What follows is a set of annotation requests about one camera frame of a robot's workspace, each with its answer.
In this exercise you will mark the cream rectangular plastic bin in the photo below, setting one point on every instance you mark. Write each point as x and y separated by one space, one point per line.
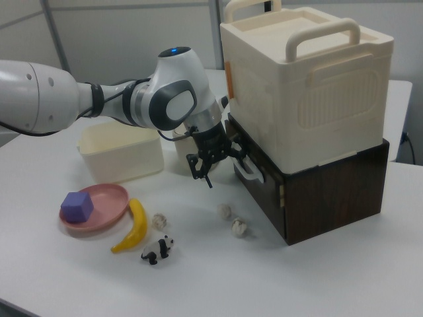
125 158

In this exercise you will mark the dark wood drawer cabinet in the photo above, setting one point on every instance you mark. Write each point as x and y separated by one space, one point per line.
333 198

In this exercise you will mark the upright grey metal frame post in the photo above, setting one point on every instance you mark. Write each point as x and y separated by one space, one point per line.
218 43

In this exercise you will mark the pink plate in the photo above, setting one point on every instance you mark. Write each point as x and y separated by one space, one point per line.
107 204

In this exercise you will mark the beige toy garlic bulb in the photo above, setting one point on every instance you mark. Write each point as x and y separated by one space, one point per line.
223 211
159 221
238 228

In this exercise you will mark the small beige trash can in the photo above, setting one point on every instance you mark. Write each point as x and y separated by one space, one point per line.
181 155

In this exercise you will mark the purple cube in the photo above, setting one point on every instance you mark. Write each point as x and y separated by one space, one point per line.
76 206

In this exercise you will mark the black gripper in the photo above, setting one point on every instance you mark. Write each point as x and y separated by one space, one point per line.
211 142

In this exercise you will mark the cream plastic storage box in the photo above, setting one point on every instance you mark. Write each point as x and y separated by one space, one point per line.
307 99

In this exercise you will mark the slanted grey metal frame post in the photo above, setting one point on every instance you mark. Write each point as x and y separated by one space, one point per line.
56 33

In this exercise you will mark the yellow toy banana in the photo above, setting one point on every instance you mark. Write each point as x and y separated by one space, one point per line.
138 221

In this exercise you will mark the orange tape strip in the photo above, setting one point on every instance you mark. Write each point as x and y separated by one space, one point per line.
230 81

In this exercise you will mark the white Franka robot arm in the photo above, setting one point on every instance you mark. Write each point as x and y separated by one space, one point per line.
178 99

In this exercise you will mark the black white panda figure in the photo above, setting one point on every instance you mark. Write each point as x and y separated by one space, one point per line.
158 249

